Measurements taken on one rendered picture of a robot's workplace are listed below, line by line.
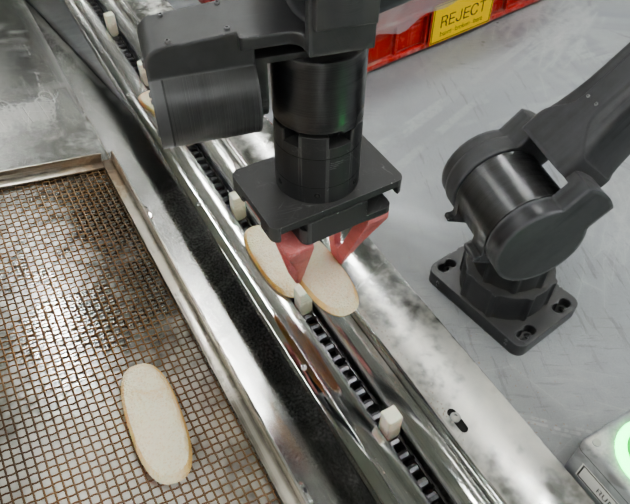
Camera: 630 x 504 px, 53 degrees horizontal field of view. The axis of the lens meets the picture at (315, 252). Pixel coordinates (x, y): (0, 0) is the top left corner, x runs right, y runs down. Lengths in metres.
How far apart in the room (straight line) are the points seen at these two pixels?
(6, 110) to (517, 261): 0.56
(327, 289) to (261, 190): 0.10
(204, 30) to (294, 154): 0.10
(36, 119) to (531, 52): 0.67
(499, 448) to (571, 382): 0.13
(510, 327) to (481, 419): 0.12
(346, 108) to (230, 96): 0.07
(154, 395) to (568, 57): 0.76
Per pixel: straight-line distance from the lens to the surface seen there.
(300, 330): 0.56
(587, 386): 0.62
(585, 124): 0.51
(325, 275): 0.50
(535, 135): 0.52
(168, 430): 0.46
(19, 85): 0.83
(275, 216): 0.41
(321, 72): 0.35
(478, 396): 0.53
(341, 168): 0.40
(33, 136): 0.74
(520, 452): 0.52
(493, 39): 1.02
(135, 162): 0.79
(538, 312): 0.63
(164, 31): 0.35
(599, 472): 0.51
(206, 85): 0.35
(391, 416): 0.50
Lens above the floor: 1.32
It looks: 49 degrees down
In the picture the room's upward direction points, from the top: straight up
